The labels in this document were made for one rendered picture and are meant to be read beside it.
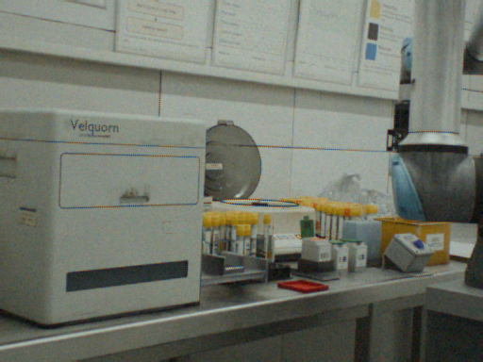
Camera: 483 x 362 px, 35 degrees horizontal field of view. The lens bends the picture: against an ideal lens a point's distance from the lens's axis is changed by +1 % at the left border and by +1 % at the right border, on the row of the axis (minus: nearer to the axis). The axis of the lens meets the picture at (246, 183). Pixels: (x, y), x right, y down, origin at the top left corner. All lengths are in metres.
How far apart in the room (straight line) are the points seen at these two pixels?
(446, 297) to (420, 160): 0.23
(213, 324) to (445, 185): 0.45
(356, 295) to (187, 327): 0.43
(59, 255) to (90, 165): 0.13
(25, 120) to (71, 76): 0.72
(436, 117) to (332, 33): 1.18
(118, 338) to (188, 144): 0.32
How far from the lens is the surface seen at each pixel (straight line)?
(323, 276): 1.52
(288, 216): 1.80
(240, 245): 1.42
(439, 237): 1.86
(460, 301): 1.31
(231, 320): 1.25
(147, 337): 1.14
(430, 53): 1.35
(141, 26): 1.95
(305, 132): 2.38
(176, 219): 1.19
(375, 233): 1.78
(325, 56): 2.44
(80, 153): 1.08
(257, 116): 2.22
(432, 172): 1.31
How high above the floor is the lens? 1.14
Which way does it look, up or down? 3 degrees down
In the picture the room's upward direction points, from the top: 3 degrees clockwise
